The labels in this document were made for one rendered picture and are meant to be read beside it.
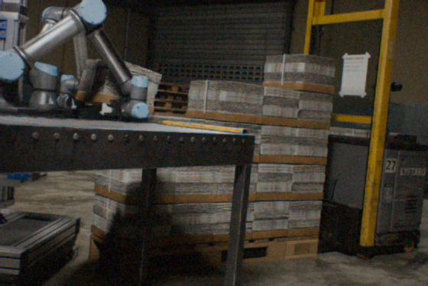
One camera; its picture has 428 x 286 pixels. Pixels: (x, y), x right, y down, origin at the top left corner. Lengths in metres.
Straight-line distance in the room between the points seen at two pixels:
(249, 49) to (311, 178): 7.35
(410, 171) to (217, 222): 1.58
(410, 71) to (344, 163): 5.54
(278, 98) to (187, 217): 0.92
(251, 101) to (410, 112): 6.42
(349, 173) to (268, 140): 0.95
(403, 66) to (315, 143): 6.08
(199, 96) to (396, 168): 1.53
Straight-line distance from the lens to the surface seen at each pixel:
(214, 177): 3.20
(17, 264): 2.53
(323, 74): 3.73
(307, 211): 3.75
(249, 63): 10.84
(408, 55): 9.68
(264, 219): 3.50
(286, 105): 3.51
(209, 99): 3.33
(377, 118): 3.87
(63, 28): 2.53
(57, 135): 1.55
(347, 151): 4.21
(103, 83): 2.92
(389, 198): 4.11
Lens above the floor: 0.87
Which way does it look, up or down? 3 degrees down
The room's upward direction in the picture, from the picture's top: 5 degrees clockwise
